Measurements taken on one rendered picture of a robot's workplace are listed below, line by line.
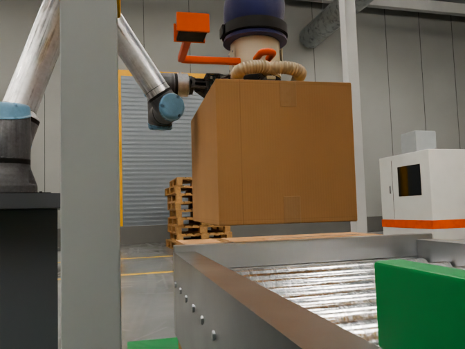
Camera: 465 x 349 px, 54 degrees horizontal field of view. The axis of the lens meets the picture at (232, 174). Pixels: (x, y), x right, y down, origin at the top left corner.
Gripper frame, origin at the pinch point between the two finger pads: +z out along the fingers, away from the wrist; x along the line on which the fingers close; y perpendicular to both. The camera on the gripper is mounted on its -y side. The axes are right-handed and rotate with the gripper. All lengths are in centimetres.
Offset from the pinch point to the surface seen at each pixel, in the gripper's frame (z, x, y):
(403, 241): 27, -59, 66
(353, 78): 184, 78, -242
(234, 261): -20, -61, 66
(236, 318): -34, -60, 127
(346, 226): 507, -106, -909
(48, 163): -205, 66, -899
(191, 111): 117, 185, -899
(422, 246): 31, -60, 68
